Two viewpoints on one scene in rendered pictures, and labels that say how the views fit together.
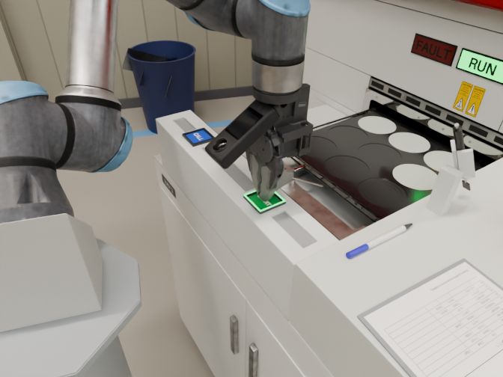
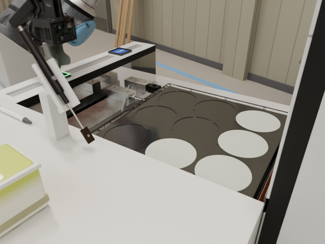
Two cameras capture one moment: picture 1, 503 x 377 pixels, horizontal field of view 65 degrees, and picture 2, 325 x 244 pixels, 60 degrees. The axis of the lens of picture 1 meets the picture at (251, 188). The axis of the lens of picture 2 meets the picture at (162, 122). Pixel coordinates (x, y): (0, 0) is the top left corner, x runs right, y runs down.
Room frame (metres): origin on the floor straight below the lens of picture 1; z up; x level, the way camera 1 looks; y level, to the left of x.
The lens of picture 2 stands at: (0.52, -0.77, 1.23)
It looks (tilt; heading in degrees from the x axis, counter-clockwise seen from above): 31 degrees down; 66
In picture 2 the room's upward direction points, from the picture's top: straight up
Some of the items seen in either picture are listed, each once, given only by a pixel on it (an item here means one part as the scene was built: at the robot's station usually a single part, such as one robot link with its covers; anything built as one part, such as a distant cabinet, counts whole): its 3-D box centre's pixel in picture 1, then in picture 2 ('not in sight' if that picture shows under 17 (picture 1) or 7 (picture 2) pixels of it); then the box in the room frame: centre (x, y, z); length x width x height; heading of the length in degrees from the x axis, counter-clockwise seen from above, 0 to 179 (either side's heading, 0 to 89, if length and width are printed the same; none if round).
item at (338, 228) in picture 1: (296, 206); (103, 114); (0.65, -0.10, 0.87); 0.36 x 0.08 x 0.03; 33
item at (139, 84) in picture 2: not in sight; (138, 84); (0.78, -0.01, 0.89); 0.08 x 0.03 x 0.03; 123
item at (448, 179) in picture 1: (454, 176); (59, 103); (0.53, -0.34, 1.03); 0.06 x 0.04 x 0.13; 123
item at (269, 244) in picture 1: (229, 194); (93, 85); (0.65, 0.05, 0.89); 0.55 x 0.09 x 0.14; 33
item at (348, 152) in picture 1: (379, 155); (195, 129); (0.81, -0.31, 0.90); 0.34 x 0.34 x 0.01; 33
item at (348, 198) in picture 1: (322, 178); (131, 109); (0.71, -0.16, 0.90); 0.38 x 0.01 x 0.01; 33
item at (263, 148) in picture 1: (278, 121); (49, 16); (0.56, -0.04, 1.11); 0.09 x 0.08 x 0.12; 123
